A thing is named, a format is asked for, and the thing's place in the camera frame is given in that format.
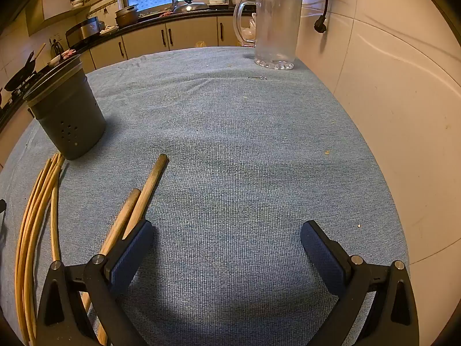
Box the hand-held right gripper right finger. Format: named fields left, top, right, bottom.
left=301, top=220, right=420, bottom=346

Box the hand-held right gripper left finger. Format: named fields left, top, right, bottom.
left=36, top=220, right=155, bottom=346

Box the thick wooden chopstick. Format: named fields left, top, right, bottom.
left=97, top=153, right=169, bottom=346
left=81, top=188, right=142, bottom=312

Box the bundle of thin bamboo chopsticks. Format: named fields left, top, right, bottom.
left=14, top=152, right=66, bottom=345

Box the dark grey utensil holder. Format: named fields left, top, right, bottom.
left=22, top=54, right=107, bottom=161

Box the blue tablecloth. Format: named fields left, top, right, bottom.
left=0, top=46, right=411, bottom=346

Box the black wok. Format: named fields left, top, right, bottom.
left=3, top=50, right=38, bottom=92

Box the clear plastic bag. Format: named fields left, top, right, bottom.
left=242, top=12, right=258, bottom=46

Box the brown cooking pot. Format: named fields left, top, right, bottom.
left=114, top=4, right=140, bottom=29

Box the steel pot lid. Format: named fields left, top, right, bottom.
left=172, top=1, right=210, bottom=13

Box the black power cable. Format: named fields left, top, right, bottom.
left=314, top=0, right=334, bottom=34

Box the open shelf wall cabinet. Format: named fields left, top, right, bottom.
left=25, top=0, right=98, bottom=37

